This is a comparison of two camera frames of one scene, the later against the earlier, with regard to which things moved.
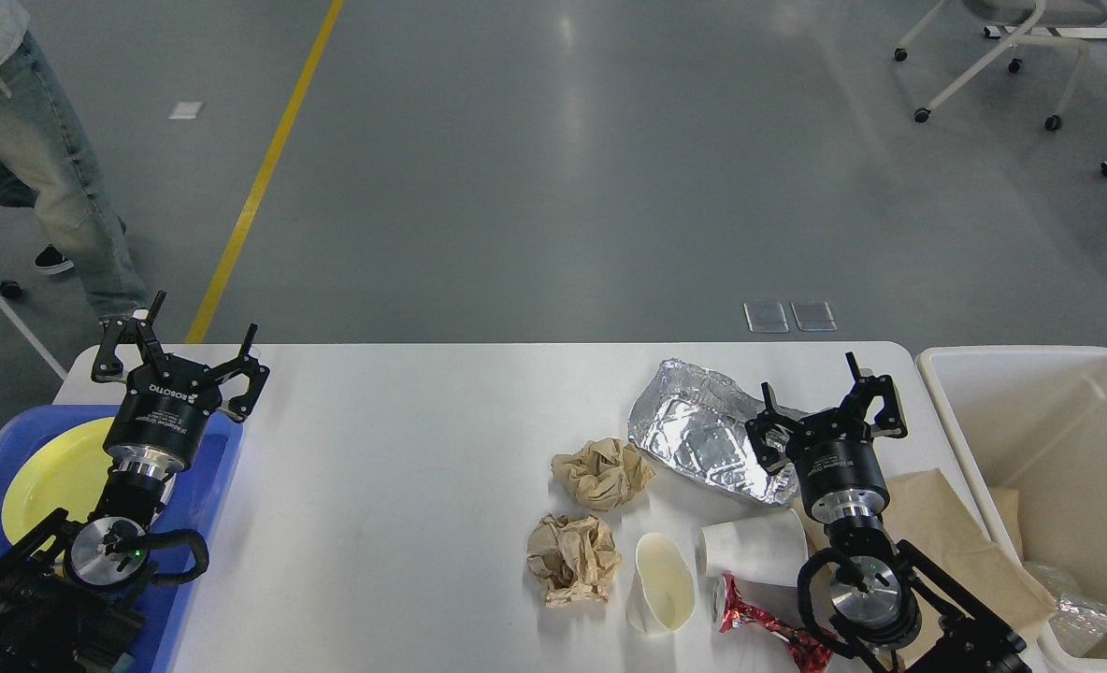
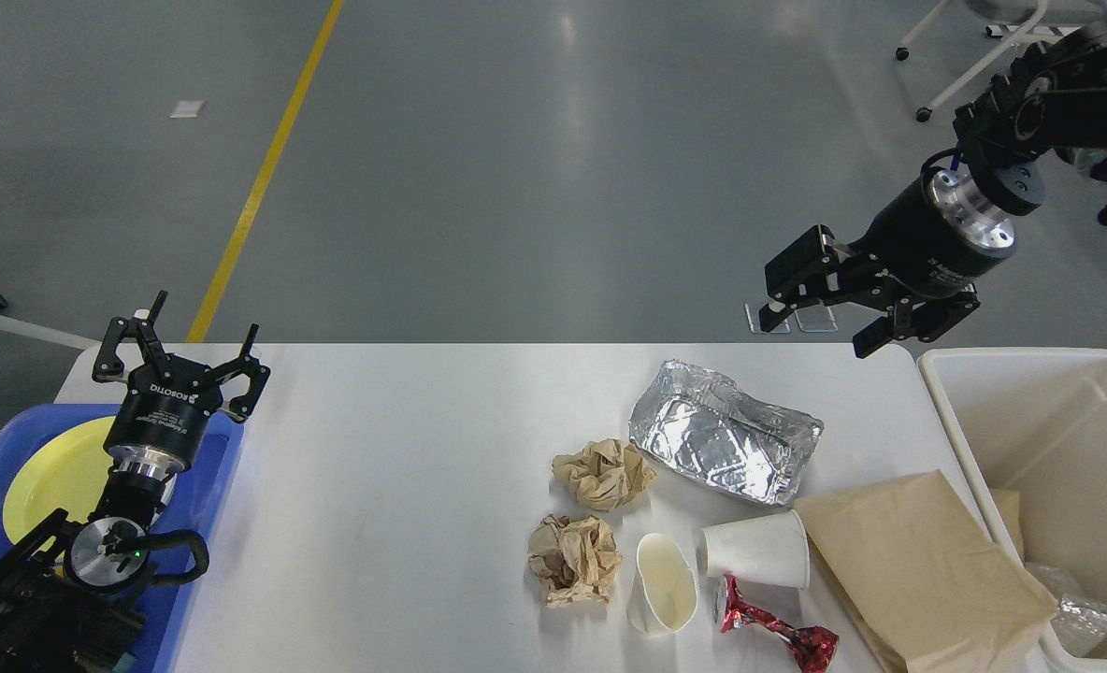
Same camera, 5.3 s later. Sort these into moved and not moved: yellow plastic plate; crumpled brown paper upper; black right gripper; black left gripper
Moved: black right gripper
Not moved: yellow plastic plate; black left gripper; crumpled brown paper upper
